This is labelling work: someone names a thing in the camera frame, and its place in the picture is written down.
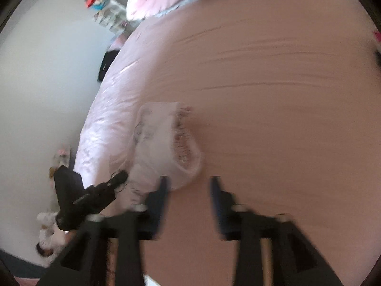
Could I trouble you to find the white shelf rack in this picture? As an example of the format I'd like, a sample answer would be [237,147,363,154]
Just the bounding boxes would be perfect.
[93,6,136,35]

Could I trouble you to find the red blue wall toy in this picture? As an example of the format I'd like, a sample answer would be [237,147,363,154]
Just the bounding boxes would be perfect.
[85,0,110,10]

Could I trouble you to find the black bag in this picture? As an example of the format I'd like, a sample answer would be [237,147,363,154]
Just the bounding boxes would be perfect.
[97,50,120,82]

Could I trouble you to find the white doll on floor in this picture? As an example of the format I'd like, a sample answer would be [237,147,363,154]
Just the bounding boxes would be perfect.
[35,212,72,265]

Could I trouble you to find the pink cartoon print pajama pants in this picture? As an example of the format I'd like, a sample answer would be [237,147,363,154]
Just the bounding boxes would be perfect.
[109,102,202,210]

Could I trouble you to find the pink bed sheet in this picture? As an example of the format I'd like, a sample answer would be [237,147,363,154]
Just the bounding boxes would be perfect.
[75,0,380,285]

